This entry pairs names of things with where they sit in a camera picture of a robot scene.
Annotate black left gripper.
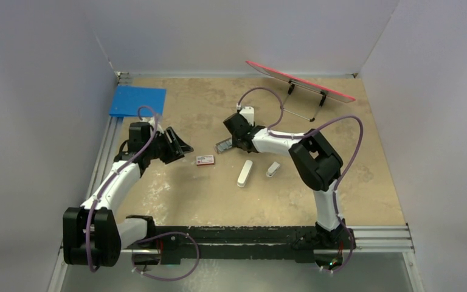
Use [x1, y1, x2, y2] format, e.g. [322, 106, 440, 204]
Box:
[145, 127, 192, 164]

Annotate red white staple box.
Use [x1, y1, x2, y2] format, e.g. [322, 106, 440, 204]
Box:
[196, 155, 215, 166]

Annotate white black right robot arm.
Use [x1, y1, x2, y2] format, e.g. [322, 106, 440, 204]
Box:
[223, 113, 343, 248]

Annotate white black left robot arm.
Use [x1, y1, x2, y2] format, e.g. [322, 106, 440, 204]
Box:
[63, 119, 194, 271]

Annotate small white stapler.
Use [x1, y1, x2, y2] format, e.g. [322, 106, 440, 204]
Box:
[266, 161, 281, 178]

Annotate red tablet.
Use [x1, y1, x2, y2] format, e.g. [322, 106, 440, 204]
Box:
[245, 60, 356, 103]

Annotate blue plastic board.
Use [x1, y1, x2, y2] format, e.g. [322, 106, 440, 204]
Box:
[108, 86, 167, 117]

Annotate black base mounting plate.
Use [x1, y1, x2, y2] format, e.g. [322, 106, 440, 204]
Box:
[117, 225, 356, 267]

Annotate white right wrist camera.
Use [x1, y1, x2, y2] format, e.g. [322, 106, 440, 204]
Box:
[237, 104, 255, 127]

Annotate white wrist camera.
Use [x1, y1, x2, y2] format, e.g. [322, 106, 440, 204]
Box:
[142, 117, 164, 134]
[237, 104, 255, 127]

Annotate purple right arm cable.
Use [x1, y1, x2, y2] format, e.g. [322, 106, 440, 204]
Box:
[237, 86, 365, 275]

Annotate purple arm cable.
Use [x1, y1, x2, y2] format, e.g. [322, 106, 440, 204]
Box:
[86, 105, 201, 282]
[237, 86, 365, 275]

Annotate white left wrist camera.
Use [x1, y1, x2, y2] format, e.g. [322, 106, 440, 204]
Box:
[142, 117, 164, 134]

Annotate aluminium left rail frame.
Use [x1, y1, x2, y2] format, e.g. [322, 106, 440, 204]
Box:
[83, 116, 123, 209]

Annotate aluminium rail frame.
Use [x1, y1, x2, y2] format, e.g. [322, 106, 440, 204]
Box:
[83, 116, 123, 209]
[49, 226, 424, 291]

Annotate black wire tablet stand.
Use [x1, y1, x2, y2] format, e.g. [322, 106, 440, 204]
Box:
[283, 80, 330, 122]

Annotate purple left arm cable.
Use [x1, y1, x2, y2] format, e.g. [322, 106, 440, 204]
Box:
[86, 105, 201, 282]

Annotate aluminium front rail frame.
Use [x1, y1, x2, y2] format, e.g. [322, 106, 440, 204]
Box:
[49, 226, 424, 291]

